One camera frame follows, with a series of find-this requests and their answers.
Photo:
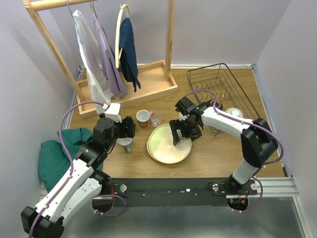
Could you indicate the dark ceramic bowl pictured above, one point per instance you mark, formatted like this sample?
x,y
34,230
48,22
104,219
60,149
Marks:
x,y
216,104

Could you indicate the pink mug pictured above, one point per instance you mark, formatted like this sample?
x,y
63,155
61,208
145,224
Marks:
x,y
144,117

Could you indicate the black wire dish rack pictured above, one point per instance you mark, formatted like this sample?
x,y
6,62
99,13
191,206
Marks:
x,y
220,79

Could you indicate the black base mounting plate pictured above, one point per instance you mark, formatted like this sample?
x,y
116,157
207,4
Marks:
x,y
160,192

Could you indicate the lavender hanging garment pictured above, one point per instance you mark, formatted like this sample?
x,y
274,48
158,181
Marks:
x,y
111,73

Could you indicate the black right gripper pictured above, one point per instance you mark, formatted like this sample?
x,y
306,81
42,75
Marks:
x,y
175,125

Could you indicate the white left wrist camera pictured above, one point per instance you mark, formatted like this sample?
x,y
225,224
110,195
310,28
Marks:
x,y
113,111

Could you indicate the grey blue mug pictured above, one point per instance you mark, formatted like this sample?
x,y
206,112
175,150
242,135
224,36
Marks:
x,y
126,143

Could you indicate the cream plate with branch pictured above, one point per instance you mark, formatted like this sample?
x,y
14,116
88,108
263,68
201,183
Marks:
x,y
162,148

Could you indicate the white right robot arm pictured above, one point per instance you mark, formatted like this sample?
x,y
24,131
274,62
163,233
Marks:
x,y
257,141

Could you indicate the clear drinking glass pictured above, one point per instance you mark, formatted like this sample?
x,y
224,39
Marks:
x,y
156,118

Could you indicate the navy hanging garment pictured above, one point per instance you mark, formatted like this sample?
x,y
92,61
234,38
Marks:
x,y
128,59

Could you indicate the orange rimmed bird plate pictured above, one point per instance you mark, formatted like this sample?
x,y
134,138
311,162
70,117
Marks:
x,y
149,152

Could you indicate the wooden clothes rack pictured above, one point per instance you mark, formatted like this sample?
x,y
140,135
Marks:
x,y
156,78

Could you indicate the cream round hanger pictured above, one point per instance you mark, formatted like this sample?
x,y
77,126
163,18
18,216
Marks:
x,y
118,50

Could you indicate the white hanging garment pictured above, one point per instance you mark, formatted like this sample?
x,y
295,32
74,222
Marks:
x,y
89,50

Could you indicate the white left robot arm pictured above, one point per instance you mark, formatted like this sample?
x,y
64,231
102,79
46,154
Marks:
x,y
80,183

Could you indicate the green cloth pile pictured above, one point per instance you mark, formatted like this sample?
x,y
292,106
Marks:
x,y
53,160

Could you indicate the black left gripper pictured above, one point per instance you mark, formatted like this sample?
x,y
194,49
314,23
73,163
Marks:
x,y
129,127

